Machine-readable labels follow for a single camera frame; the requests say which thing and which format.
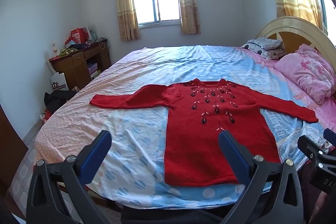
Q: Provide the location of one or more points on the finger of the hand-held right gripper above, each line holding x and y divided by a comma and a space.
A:
309, 147
330, 137

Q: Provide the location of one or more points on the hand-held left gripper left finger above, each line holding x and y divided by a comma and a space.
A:
96, 151

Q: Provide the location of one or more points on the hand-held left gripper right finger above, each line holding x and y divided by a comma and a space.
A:
231, 154

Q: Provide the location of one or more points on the red knitted sweater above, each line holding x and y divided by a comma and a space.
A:
199, 140

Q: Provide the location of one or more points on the person's right hand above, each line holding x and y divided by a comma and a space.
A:
321, 207

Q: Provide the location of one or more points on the red white floor item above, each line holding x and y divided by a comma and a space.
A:
46, 116

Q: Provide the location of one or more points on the black bag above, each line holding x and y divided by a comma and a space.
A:
59, 100

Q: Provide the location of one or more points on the pink pillow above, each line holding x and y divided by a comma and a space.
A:
307, 71

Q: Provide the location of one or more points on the white paper bag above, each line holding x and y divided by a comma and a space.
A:
59, 82

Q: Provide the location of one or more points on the brown wooden cabinet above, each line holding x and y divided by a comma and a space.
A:
10, 145

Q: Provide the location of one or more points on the brown wooden desk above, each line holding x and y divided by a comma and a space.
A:
76, 64

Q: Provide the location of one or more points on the floral striped pillow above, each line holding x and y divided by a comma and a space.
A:
275, 53

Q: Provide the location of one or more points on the green clutter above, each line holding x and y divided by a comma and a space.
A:
67, 51

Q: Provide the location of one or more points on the blue pink printed bed sheet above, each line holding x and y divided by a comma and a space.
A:
157, 64

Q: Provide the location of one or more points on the white printed card box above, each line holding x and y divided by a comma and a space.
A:
54, 50

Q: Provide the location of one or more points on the grey patterned pillow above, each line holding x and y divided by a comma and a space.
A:
270, 43

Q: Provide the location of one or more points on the light blue bag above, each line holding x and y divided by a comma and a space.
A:
93, 34

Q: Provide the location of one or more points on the red gift bag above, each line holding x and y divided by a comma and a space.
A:
78, 35

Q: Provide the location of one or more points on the cream wooden headboard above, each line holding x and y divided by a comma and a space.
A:
291, 24

